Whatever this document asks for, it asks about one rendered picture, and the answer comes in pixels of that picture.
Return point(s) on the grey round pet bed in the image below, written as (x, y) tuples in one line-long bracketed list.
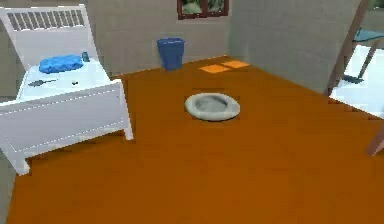
[(212, 106)]

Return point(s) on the blue bin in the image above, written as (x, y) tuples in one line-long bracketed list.
[(170, 53)]

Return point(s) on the dark red framed window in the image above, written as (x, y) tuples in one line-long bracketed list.
[(202, 7)]

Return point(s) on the small blue-grey cylinder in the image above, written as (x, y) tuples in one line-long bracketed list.
[(85, 56)]

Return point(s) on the small black object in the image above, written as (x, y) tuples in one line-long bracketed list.
[(74, 82)]

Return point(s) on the white bed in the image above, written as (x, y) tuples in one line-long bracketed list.
[(63, 113)]

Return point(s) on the blue pillow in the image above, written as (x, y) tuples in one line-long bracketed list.
[(60, 63)]

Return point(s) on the dark grey flat object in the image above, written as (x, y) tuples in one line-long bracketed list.
[(38, 82)]

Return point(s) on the teal top table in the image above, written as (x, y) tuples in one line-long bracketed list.
[(365, 50)]

